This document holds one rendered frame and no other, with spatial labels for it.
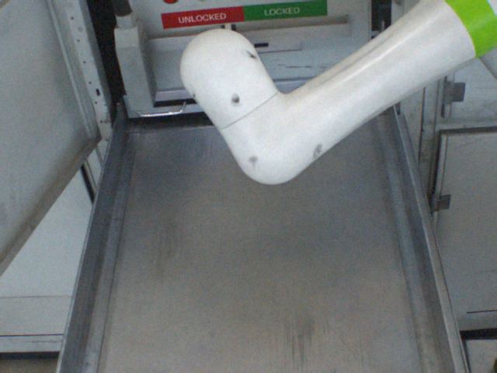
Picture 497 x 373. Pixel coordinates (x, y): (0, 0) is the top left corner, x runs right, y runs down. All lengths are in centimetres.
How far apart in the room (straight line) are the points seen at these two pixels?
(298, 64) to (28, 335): 116
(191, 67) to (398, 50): 28
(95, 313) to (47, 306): 82
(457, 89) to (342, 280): 49
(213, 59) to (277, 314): 42
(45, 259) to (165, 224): 60
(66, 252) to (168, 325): 69
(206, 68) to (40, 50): 49
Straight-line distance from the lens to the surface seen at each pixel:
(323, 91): 92
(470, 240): 172
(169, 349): 106
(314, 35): 131
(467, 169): 155
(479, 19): 96
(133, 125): 148
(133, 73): 128
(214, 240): 119
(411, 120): 145
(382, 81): 93
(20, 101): 128
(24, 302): 195
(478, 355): 117
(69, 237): 169
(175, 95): 142
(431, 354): 103
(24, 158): 131
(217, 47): 90
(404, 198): 124
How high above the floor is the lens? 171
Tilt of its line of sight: 43 degrees down
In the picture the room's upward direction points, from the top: 7 degrees counter-clockwise
